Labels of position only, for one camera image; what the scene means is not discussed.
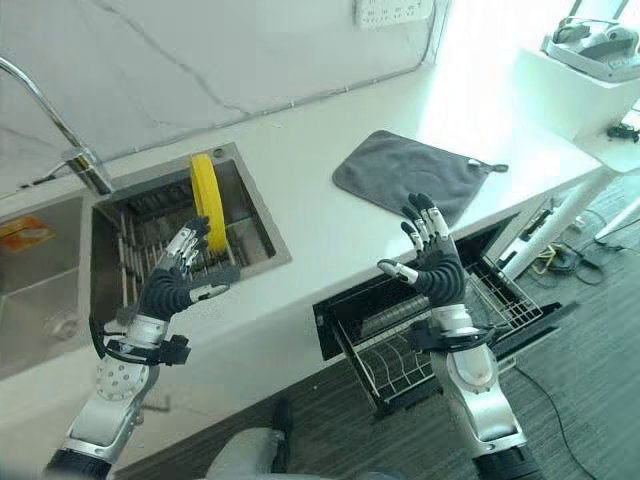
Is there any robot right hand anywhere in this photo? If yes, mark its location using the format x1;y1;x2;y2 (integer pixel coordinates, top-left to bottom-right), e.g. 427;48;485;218
377;192;466;311

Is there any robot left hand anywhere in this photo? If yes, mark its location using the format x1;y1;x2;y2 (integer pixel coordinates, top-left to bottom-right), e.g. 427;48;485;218
140;216;232;318

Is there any black open dishwasher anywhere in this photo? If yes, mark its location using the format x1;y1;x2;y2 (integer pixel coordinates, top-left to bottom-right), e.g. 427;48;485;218
312;213;579;417

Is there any metal sink drying rack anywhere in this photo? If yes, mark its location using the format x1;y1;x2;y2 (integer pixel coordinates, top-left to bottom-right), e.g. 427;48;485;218
102;180;242;307

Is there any yellow round plate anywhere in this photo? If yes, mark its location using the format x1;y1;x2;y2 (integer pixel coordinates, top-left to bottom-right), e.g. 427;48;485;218
188;153;230;257

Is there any grey microfibre cloth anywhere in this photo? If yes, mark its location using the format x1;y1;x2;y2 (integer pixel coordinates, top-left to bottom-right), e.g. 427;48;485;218
332;129;510;227

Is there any stainless steel sink basin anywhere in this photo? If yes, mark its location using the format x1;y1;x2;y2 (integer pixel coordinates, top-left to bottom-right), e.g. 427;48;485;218
89;142;293;321

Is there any robot silver torso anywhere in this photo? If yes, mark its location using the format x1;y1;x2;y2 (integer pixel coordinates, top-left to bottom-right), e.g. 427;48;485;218
205;397;396;480

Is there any chrome sink faucet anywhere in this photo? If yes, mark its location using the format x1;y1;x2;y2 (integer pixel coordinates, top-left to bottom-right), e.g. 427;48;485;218
0;55;114;196

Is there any white side table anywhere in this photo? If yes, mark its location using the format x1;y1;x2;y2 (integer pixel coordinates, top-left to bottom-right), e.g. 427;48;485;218
502;45;640;279

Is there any small black gadget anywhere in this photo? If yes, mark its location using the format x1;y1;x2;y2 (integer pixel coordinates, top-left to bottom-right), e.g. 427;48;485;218
606;119;640;142

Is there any white grey machine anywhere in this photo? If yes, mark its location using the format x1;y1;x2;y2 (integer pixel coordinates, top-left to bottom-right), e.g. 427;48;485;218
540;15;640;81

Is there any wire dishwasher basket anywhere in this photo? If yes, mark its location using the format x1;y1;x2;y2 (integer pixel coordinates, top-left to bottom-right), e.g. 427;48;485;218
335;261;544;404

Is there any yellow floor cable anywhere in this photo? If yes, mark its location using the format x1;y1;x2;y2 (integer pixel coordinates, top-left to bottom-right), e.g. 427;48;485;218
532;242;576;275

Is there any black floor cable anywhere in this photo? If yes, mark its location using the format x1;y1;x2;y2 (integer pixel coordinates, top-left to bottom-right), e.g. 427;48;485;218
514;367;609;454

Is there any white wall power socket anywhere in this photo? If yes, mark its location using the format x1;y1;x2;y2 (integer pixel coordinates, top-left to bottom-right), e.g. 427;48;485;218
353;0;435;29

